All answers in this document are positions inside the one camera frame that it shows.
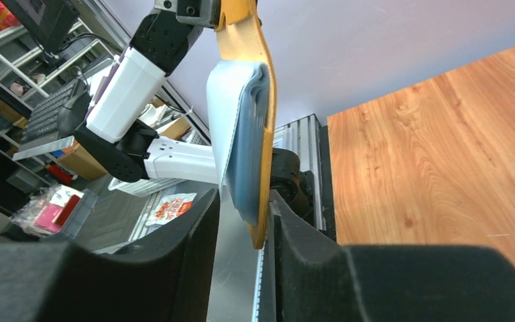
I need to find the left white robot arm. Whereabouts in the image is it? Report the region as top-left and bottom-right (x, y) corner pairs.
(74, 1), (277, 227)

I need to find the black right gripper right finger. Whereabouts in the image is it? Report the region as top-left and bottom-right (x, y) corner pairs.
(269, 191), (515, 321)

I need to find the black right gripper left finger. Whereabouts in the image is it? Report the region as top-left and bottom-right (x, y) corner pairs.
(0, 189), (220, 321)

